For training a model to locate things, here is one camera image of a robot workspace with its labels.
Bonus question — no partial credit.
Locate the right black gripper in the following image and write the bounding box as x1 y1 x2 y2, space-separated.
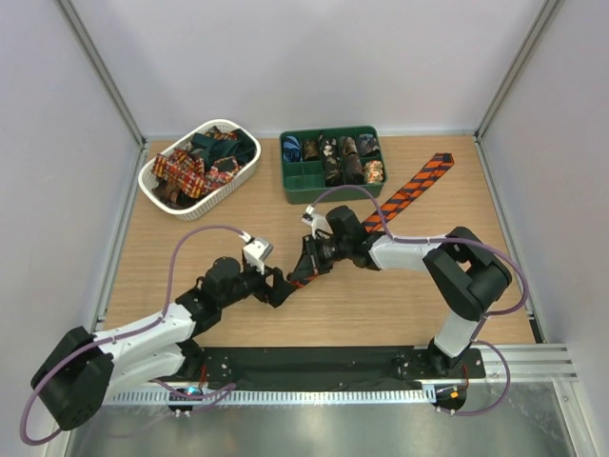
292 233 351 281

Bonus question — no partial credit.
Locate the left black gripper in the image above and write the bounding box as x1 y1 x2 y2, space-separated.
219 258 295 308

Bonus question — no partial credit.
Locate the orange navy striped tie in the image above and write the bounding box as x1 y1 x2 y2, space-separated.
294 153 454 288

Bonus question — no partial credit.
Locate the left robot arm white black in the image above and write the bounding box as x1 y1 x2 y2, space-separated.
30 257 297 431

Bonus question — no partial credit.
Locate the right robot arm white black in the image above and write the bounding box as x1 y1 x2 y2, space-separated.
287 206 512 377

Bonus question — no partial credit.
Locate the green divided organizer tray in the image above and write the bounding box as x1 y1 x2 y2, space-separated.
279 125 388 205

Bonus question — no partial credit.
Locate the dark floral rolled tie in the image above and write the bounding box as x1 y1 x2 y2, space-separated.
320 135 344 187

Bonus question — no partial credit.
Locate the beige red rolled tie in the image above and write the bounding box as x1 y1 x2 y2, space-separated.
363 160 384 185

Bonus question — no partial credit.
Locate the brown camouflage rolled tie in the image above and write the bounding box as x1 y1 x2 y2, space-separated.
302 138 320 162

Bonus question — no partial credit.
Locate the dark green tie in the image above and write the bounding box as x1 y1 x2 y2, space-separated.
189 128 257 170

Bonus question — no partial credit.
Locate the blue grey rolled tie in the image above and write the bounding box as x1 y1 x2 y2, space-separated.
356 133 381 157

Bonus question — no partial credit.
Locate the white plastic basket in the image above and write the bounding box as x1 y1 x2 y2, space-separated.
138 119 262 221

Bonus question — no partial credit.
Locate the red yellow patterned tie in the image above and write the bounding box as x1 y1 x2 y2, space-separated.
152 149 242 199

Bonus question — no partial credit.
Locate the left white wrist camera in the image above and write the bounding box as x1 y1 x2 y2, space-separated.
242 237 274 274

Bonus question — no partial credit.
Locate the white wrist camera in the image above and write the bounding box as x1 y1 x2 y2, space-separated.
302 205 332 238
242 237 274 274

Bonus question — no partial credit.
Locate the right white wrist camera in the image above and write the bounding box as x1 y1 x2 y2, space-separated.
302 205 332 238

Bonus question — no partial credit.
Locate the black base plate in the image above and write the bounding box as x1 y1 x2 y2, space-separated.
170 345 487 392

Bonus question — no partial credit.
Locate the slotted grey cable duct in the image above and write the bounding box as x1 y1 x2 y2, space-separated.
105 386 436 407

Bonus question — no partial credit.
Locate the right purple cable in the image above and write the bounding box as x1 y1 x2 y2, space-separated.
308 184 530 419

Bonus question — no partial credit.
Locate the purple cable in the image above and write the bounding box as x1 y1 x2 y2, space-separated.
19 224 251 447
308 184 530 419

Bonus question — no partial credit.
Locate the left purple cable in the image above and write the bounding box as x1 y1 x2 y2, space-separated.
19 224 251 447

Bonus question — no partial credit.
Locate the left aluminium frame post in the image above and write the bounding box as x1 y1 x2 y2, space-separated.
55 0 149 330

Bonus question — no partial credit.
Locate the aluminium frame post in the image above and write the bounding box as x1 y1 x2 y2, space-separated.
474 0 567 348
55 0 149 330

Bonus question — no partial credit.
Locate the right aluminium frame post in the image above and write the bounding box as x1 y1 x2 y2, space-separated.
474 0 567 348

